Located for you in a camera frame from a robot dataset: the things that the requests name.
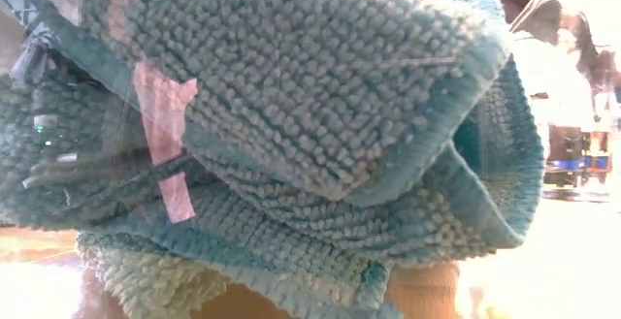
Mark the dark background equipment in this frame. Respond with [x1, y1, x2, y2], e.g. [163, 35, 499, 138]
[543, 123, 613, 190]

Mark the teal microfiber towel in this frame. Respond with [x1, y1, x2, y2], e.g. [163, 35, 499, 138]
[76, 182, 486, 319]
[0, 0, 545, 262]

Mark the clear plastic basket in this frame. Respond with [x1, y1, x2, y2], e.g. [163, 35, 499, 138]
[0, 0, 486, 319]

